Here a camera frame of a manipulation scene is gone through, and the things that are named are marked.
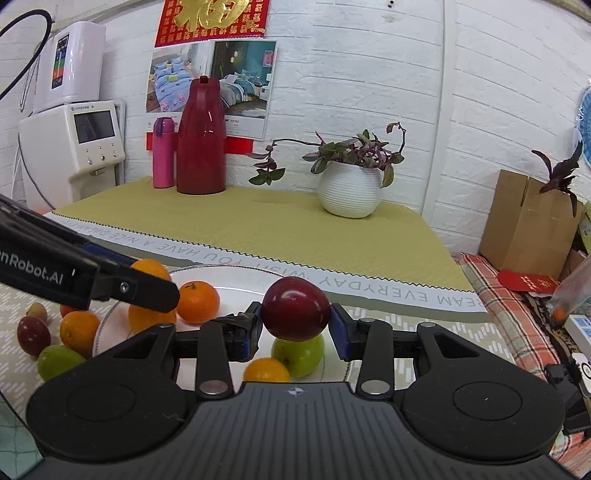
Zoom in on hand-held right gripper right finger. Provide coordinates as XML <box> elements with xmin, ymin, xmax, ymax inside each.
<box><xmin>329</xmin><ymin>302</ymin><xmax>504</xmax><ymax>398</ymax></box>

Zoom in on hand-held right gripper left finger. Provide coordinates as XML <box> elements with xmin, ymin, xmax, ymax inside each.
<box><xmin>92</xmin><ymin>302</ymin><xmax>264</xmax><ymax>400</ymax></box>

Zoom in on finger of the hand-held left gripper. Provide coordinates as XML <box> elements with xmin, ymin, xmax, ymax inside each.
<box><xmin>83</xmin><ymin>244</ymin><xmax>137</xmax><ymax>268</ymax></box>
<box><xmin>92</xmin><ymin>264</ymin><xmax>181</xmax><ymax>315</ymax></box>

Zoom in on large orange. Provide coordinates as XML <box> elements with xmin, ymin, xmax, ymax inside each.
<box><xmin>128</xmin><ymin>302</ymin><xmax>178</xmax><ymax>334</ymax></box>

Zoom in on small orange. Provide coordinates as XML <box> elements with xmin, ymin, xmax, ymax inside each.
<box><xmin>243</xmin><ymin>357</ymin><xmax>291</xmax><ymax>383</ymax></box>

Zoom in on green apple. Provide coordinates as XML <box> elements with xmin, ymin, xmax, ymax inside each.
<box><xmin>271</xmin><ymin>333</ymin><xmax>325</xmax><ymax>379</ymax></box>
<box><xmin>37</xmin><ymin>344</ymin><xmax>88</xmax><ymax>383</ymax></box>

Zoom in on dark red apple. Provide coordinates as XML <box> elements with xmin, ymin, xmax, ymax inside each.
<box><xmin>262</xmin><ymin>276</ymin><xmax>332</xmax><ymax>342</ymax></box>

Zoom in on white plate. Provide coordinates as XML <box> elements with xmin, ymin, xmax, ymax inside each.
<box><xmin>92</xmin><ymin>264</ymin><xmax>361</xmax><ymax>384</ymax></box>

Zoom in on large tangerine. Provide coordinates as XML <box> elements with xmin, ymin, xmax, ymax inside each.
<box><xmin>177</xmin><ymin>281</ymin><xmax>221</xmax><ymax>325</ymax></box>

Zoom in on dark red plum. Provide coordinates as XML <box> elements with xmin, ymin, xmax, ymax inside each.
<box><xmin>17</xmin><ymin>315</ymin><xmax>51</xmax><ymax>358</ymax></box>

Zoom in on white water dispenser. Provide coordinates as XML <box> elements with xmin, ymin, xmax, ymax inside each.
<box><xmin>18</xmin><ymin>99</ymin><xmax>126</xmax><ymax>213</ymax></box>

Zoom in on pink thermos bottle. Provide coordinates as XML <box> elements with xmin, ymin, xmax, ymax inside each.
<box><xmin>153</xmin><ymin>117</ymin><xmax>177</xmax><ymax>189</ymax></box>

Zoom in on red thermos jug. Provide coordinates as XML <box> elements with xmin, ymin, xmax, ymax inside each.
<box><xmin>176</xmin><ymin>77</ymin><xmax>228</xmax><ymax>195</ymax></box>

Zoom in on purple plant in white pot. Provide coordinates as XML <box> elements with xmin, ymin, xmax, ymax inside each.
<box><xmin>248</xmin><ymin>122</ymin><xmax>407</xmax><ymax>219</ymax></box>

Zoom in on plaid cloth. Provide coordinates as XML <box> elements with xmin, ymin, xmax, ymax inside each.
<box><xmin>455</xmin><ymin>251</ymin><xmax>591</xmax><ymax>462</ymax></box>

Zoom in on teal diamond pattern cloth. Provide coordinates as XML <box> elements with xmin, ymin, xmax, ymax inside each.
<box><xmin>0</xmin><ymin>392</ymin><xmax>44</xmax><ymax>480</ymax></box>

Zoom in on red envelope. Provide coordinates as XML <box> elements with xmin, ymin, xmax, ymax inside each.
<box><xmin>497</xmin><ymin>270</ymin><xmax>560</xmax><ymax>295</ymax></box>

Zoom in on white water purifier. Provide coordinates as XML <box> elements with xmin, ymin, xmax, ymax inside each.
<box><xmin>33</xmin><ymin>21</ymin><xmax>107</xmax><ymax>112</ymax></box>

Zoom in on cardboard box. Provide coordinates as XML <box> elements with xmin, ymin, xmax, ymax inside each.
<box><xmin>479</xmin><ymin>169</ymin><xmax>585</xmax><ymax>281</ymax></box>

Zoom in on black device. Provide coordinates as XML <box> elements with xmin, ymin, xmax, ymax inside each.
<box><xmin>545</xmin><ymin>364</ymin><xmax>585</xmax><ymax>416</ymax></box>

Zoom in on clear plastic bag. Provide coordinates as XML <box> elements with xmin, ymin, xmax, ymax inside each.
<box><xmin>547</xmin><ymin>265</ymin><xmax>591</xmax><ymax>324</ymax></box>

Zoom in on white round device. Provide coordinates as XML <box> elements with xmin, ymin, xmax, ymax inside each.
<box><xmin>571</xmin><ymin>353</ymin><xmax>591</xmax><ymax>397</ymax></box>

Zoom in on dark purple plant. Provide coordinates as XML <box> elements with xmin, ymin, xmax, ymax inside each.
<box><xmin>531</xmin><ymin>141</ymin><xmax>585</xmax><ymax>217</ymax></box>

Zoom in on wall poster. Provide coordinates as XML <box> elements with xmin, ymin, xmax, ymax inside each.
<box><xmin>145</xmin><ymin>0</ymin><xmax>279</xmax><ymax>153</ymax></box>

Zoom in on black cable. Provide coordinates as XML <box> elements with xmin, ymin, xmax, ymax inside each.
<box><xmin>0</xmin><ymin>11</ymin><xmax>54</xmax><ymax>100</ymax></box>

